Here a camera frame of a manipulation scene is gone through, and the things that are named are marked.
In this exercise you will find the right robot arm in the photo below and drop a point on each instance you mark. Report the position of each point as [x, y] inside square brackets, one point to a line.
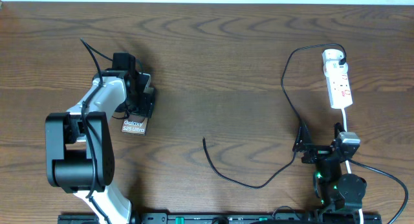
[340, 193]

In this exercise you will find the white USB charger plug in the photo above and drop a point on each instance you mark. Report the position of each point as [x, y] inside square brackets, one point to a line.
[334, 54]

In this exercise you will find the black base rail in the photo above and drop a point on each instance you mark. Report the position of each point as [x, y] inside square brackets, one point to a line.
[281, 217]

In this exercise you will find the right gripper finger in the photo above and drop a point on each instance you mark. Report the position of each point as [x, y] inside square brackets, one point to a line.
[303, 140]
[338, 128]

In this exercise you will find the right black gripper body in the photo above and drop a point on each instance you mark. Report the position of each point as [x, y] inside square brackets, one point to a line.
[317, 153]

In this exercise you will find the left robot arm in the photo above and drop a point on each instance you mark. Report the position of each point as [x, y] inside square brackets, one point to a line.
[79, 151]

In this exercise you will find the white power strip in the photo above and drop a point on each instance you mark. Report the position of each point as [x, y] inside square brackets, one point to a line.
[339, 90]

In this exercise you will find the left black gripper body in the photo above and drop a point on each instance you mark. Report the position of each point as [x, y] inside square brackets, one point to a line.
[147, 105]

